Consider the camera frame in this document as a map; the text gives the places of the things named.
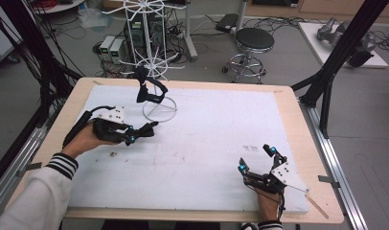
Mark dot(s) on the grey bench power supply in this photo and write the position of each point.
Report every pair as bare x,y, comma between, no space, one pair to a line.
116,50
106,46

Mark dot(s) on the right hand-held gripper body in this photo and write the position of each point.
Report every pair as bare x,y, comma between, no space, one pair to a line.
286,177

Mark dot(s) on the black metal frame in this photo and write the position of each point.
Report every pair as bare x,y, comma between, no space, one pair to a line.
339,57
29,48

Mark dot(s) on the person's right hand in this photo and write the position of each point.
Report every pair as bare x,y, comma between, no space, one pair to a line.
267,204

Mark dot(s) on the black flat box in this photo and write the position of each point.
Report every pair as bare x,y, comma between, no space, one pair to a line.
227,23

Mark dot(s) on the black round stool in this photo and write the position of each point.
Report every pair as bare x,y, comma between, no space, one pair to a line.
254,40

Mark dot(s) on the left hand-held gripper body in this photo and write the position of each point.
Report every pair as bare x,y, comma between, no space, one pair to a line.
111,126

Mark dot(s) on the clear plastic bag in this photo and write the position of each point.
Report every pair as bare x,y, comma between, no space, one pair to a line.
93,17

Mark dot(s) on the metal clamp bracket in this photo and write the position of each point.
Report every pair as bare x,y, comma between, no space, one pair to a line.
29,167
329,181

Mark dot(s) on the white foam mat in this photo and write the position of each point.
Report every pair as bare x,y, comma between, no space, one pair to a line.
199,153

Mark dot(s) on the white floor board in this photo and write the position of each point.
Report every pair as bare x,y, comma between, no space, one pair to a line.
314,41

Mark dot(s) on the aluminium rail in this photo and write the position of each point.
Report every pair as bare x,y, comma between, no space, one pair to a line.
339,172
10,179

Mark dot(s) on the black computer tower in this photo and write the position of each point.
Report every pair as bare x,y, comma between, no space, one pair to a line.
136,33

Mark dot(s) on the flat wooden stick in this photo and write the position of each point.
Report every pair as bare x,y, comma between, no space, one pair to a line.
317,206

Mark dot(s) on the grey table leg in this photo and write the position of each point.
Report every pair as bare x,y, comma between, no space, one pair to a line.
189,32

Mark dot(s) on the person's left hand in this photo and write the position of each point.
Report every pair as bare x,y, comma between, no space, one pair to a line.
84,140

